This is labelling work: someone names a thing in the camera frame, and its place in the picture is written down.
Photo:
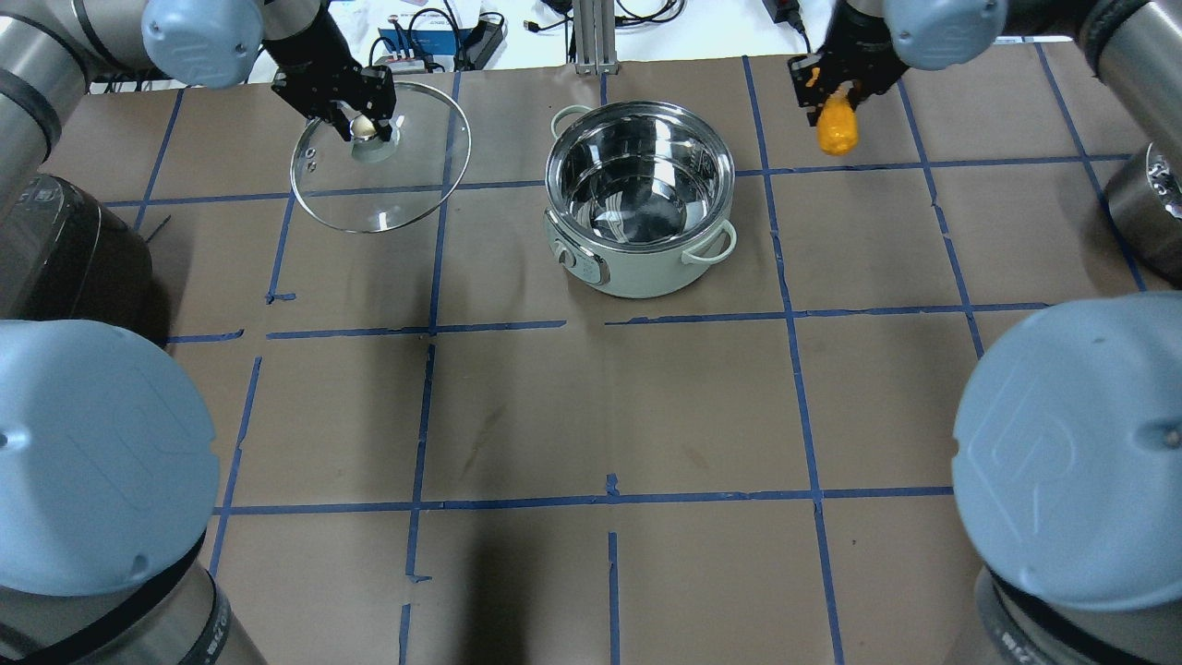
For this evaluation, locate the black rice cooker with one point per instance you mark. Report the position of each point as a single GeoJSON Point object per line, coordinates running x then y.
{"type": "Point", "coordinates": [66, 256]}

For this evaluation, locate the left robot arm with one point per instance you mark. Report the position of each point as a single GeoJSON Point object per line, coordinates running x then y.
{"type": "Point", "coordinates": [108, 477]}

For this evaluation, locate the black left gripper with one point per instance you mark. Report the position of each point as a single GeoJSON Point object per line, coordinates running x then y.
{"type": "Point", "coordinates": [309, 39]}

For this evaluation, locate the blue white box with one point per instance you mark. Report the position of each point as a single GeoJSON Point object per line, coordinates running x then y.
{"type": "Point", "coordinates": [427, 48]}

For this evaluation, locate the yellow corn cob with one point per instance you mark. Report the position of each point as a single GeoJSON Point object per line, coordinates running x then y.
{"type": "Point", "coordinates": [837, 128]}

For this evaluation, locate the aluminium frame post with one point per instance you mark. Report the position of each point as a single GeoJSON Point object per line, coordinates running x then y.
{"type": "Point", "coordinates": [594, 28]}

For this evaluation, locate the black power adapter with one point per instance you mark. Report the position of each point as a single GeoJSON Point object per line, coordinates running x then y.
{"type": "Point", "coordinates": [482, 42]}

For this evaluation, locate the glass pot lid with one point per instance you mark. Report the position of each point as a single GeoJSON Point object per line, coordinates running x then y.
{"type": "Point", "coordinates": [380, 178]}

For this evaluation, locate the pale green electric pot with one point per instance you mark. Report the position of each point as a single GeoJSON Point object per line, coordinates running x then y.
{"type": "Point", "coordinates": [639, 197]}

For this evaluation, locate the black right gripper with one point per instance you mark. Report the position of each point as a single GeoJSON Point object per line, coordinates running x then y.
{"type": "Point", "coordinates": [863, 51]}

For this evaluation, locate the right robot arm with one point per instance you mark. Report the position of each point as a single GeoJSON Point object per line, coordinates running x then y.
{"type": "Point", "coordinates": [1067, 475]}

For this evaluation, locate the brown paper table cover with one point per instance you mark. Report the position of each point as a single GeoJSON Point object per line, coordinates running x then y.
{"type": "Point", "coordinates": [437, 447]}

